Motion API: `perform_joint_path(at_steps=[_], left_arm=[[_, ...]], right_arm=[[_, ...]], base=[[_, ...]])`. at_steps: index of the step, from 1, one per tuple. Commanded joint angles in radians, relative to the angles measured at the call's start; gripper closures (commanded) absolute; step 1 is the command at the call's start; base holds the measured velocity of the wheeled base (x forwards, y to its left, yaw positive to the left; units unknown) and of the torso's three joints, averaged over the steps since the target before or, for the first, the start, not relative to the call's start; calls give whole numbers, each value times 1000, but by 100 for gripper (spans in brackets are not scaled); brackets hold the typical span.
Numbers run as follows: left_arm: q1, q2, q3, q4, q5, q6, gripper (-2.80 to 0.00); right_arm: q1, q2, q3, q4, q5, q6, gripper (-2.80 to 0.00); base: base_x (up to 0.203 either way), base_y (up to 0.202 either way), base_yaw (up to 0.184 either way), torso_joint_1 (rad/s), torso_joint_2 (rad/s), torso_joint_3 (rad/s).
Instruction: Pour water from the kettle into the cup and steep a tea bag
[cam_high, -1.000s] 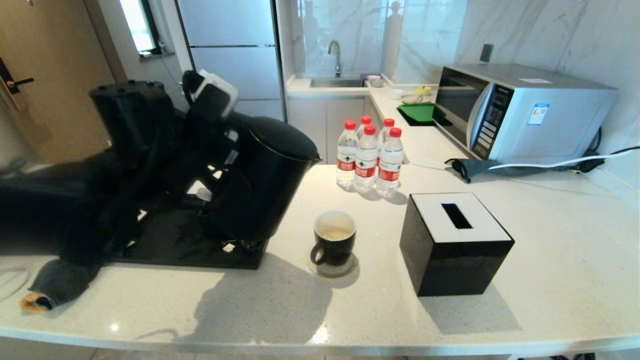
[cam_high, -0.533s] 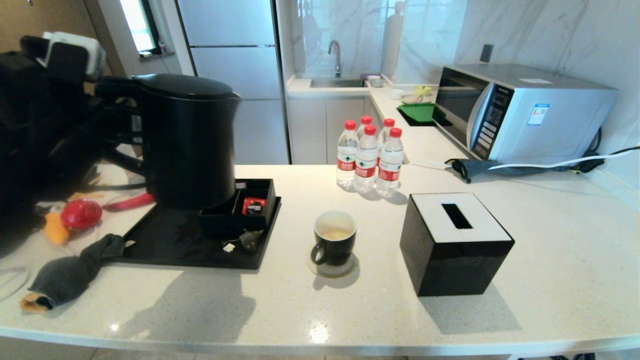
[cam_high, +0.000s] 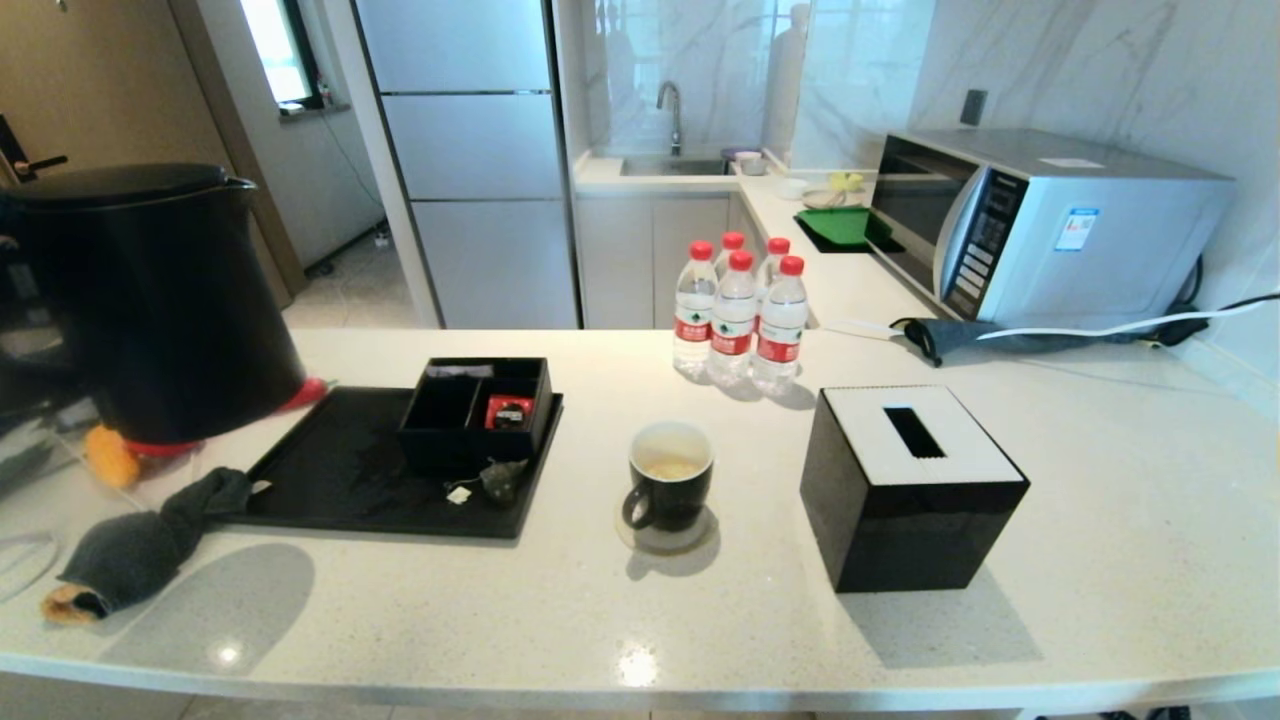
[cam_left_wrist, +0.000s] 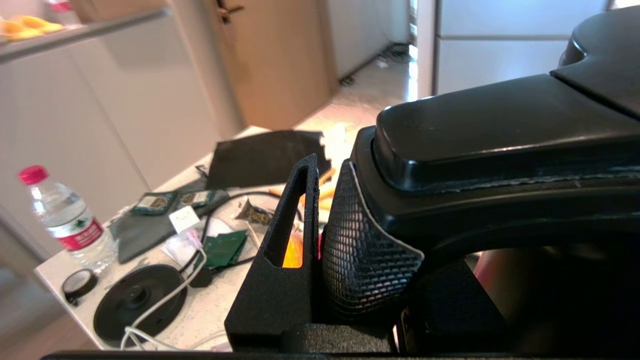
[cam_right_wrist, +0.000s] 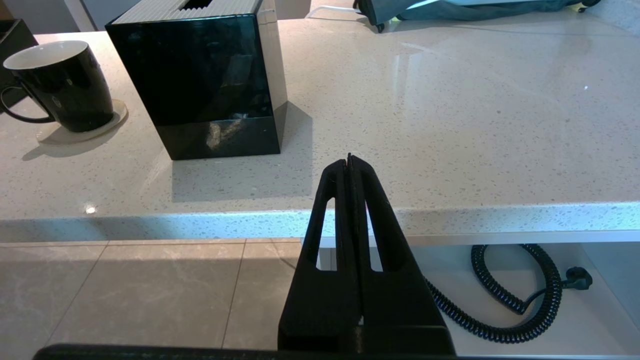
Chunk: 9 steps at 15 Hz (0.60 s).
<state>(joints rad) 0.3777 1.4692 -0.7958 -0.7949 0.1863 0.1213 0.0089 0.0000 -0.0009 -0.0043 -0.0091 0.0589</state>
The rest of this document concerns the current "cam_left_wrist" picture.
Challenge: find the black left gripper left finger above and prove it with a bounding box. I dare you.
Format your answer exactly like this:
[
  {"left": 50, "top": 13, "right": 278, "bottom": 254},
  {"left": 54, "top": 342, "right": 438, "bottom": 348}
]
[{"left": 225, "top": 154, "right": 321, "bottom": 352}]

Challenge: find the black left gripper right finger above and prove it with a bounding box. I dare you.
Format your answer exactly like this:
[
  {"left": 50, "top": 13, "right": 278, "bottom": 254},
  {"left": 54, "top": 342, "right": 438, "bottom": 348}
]
[{"left": 321, "top": 159, "right": 426, "bottom": 322}]

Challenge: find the black electric kettle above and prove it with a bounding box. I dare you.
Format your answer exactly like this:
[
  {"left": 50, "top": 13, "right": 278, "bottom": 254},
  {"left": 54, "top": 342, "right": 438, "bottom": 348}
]
[{"left": 350, "top": 4, "right": 640, "bottom": 353}]

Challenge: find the packet with dried contents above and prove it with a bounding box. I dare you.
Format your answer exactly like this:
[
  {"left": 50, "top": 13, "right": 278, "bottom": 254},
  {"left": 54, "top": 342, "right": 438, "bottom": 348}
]
[{"left": 235, "top": 199, "right": 274, "bottom": 227}]

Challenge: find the dark blue snack packet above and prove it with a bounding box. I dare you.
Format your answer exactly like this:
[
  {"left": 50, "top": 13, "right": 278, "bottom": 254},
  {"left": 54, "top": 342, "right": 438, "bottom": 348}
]
[
  {"left": 177, "top": 190, "right": 217, "bottom": 209},
  {"left": 131, "top": 192, "right": 176, "bottom": 216}
]

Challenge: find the orange stick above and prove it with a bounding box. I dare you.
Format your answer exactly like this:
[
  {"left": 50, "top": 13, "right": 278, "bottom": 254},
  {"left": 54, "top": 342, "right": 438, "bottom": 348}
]
[{"left": 270, "top": 169, "right": 337, "bottom": 211}]

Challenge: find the white charger plug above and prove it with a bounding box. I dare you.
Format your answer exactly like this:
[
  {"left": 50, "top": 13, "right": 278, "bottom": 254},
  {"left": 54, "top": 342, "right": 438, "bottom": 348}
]
[{"left": 169, "top": 206, "right": 202, "bottom": 236}]

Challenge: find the black round kettle base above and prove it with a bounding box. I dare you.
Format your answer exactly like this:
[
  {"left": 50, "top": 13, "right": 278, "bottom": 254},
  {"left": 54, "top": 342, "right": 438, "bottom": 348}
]
[{"left": 93, "top": 264, "right": 188, "bottom": 348}]

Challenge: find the black tape roll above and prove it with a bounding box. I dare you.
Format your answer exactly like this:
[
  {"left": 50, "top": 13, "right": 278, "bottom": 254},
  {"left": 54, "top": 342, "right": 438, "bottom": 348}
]
[{"left": 62, "top": 268, "right": 99, "bottom": 307}]

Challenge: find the brown wooden door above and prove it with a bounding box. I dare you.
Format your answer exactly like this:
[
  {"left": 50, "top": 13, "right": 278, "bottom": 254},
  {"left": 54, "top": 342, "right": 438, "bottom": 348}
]
[{"left": 217, "top": 0, "right": 346, "bottom": 132}]

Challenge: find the silver three-door fridge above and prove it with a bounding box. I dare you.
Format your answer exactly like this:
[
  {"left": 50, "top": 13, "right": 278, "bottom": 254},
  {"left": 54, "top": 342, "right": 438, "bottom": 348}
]
[{"left": 417, "top": 0, "right": 613, "bottom": 98}]

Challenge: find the grey shelf ledge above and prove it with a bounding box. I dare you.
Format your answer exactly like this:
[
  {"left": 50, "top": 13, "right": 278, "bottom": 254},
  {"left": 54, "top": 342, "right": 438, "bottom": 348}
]
[{"left": 0, "top": 7, "right": 171, "bottom": 63}]

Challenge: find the orange plastic item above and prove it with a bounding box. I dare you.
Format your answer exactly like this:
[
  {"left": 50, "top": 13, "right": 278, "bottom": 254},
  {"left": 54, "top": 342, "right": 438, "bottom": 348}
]
[
  {"left": 0, "top": 20, "right": 45, "bottom": 42},
  {"left": 12, "top": 15, "right": 67, "bottom": 34}
]

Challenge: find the white charger cable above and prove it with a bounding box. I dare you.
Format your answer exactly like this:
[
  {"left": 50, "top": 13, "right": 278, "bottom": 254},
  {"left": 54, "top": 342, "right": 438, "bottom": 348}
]
[{"left": 120, "top": 235, "right": 208, "bottom": 351}]

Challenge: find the thin black cable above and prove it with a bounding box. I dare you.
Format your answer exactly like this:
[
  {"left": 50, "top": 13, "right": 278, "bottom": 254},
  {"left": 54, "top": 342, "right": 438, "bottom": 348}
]
[{"left": 192, "top": 191, "right": 301, "bottom": 288}]

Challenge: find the black door handle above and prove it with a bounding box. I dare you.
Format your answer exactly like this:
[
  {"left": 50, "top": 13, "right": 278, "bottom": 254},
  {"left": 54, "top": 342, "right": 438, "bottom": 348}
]
[{"left": 216, "top": 0, "right": 246, "bottom": 25}]

